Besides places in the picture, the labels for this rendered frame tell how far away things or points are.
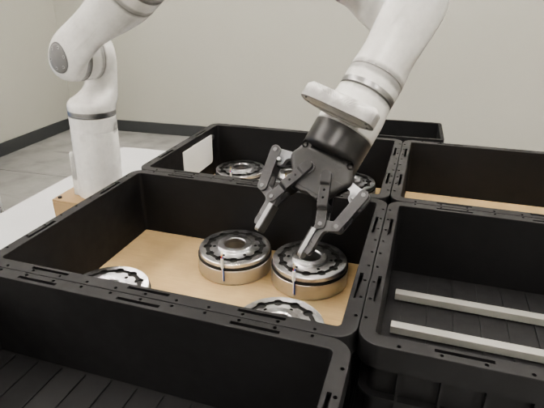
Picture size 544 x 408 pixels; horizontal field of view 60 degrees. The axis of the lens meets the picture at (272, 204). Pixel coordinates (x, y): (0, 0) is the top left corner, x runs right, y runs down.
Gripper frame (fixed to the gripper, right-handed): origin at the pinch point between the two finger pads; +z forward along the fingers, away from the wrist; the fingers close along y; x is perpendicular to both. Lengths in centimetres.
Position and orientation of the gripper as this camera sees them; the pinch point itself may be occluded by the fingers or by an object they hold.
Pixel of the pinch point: (285, 232)
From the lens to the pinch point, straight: 56.9
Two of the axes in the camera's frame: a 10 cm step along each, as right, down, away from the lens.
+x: -2.9, -2.1, -9.3
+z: -5.1, 8.6, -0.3
